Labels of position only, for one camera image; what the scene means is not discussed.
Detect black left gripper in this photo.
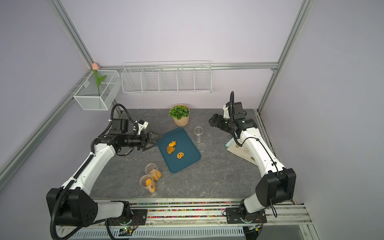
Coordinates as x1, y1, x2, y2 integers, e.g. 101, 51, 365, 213
122, 129, 163, 151

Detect clear cookie jar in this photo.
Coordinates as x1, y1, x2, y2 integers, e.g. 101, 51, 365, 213
145, 163, 162, 181
194, 126, 204, 144
139, 175, 156, 194

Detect clear cookie jar back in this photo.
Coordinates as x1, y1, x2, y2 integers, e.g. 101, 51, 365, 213
145, 163, 162, 181

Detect clear jar lid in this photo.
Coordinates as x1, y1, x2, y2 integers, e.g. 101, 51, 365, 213
198, 143, 207, 152

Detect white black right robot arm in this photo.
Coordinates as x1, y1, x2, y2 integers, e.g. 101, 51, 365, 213
209, 92, 297, 223

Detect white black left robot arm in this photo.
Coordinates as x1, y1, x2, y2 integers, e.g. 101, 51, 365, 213
46, 104, 163, 240

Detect clear cookie jar front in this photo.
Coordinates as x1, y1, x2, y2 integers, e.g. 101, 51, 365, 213
139, 175, 156, 194

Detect orange heart shaped cookie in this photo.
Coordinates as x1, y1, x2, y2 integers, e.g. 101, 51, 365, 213
167, 146, 175, 155

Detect light blue garden trowel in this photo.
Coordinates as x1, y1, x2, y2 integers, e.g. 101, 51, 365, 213
225, 141, 232, 148

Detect teal plastic tray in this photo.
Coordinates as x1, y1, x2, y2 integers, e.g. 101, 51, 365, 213
156, 128, 201, 173

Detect green plant in pot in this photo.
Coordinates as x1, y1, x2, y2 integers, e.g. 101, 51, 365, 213
169, 105, 190, 127

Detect beige gardening glove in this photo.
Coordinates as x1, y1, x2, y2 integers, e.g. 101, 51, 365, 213
227, 142, 258, 166

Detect pink artificial tulip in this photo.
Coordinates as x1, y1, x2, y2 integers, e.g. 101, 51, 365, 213
92, 63, 107, 97

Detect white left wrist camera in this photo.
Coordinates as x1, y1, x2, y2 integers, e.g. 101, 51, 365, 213
138, 120, 149, 132

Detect white wire wall shelf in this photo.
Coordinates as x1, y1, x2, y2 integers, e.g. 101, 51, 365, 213
122, 61, 213, 94

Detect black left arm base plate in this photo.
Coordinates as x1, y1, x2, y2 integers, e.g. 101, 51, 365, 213
107, 209, 148, 226

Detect white mesh wall basket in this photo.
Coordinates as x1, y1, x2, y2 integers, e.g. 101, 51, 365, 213
74, 70, 122, 111

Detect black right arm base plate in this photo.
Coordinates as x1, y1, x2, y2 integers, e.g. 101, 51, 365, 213
223, 206, 267, 224

